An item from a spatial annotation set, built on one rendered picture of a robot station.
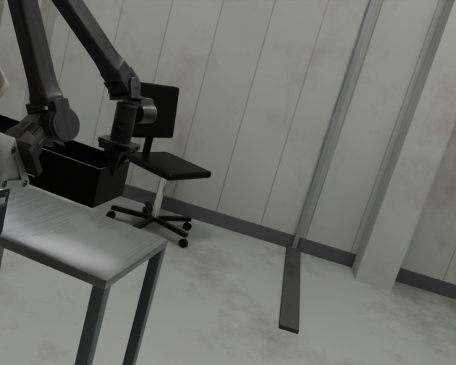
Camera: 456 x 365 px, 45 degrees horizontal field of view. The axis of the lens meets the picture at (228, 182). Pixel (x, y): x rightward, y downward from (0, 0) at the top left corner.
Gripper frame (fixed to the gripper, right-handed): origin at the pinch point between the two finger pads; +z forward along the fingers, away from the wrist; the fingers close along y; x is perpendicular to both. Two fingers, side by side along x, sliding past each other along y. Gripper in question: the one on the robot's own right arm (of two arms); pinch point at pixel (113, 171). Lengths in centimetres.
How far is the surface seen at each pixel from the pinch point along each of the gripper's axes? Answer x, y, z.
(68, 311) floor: -97, 55, 111
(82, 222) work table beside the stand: -28.2, 21.2, 30.6
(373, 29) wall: -320, -35, -76
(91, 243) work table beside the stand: -15.5, 9.7, 30.4
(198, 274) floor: -197, 18, 113
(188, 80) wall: -298, 95, 1
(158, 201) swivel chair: -240, 75, 89
